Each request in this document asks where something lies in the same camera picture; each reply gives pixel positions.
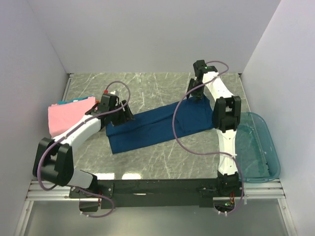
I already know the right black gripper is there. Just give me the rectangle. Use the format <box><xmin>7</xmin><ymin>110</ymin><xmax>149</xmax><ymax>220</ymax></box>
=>
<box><xmin>186</xmin><ymin>78</ymin><xmax>205</xmax><ymax>102</ymax></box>

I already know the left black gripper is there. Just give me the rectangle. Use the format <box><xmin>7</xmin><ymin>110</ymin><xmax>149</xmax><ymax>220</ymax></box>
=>
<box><xmin>109</xmin><ymin>100</ymin><xmax>135</xmax><ymax>127</ymax></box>

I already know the blue t shirt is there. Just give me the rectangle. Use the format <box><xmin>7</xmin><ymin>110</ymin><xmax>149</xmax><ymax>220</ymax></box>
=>
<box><xmin>106</xmin><ymin>96</ymin><xmax>213</xmax><ymax>154</ymax></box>

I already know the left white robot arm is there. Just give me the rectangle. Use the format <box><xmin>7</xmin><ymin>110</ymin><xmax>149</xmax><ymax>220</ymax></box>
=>
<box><xmin>32</xmin><ymin>93</ymin><xmax>134</xmax><ymax>198</ymax></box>

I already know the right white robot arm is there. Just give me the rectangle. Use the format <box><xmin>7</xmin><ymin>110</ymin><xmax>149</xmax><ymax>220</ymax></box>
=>
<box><xmin>186</xmin><ymin>59</ymin><xmax>242</xmax><ymax>196</ymax></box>

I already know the folded teal t shirt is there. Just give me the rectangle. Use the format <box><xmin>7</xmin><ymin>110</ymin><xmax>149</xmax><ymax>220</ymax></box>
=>
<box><xmin>57</xmin><ymin>96</ymin><xmax>89</xmax><ymax>105</ymax></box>

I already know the folded pink t shirt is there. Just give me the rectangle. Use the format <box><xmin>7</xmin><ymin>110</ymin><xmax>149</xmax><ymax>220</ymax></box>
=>
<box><xmin>48</xmin><ymin>96</ymin><xmax>96</xmax><ymax>137</ymax></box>

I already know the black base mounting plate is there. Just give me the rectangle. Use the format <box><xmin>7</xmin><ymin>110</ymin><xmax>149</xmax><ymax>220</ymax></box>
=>
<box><xmin>68</xmin><ymin>178</ymin><xmax>244</xmax><ymax>213</ymax></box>

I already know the teal plastic bin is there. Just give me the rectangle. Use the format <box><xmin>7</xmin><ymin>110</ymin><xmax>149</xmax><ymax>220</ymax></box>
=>
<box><xmin>236</xmin><ymin>112</ymin><xmax>281</xmax><ymax>183</ymax></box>

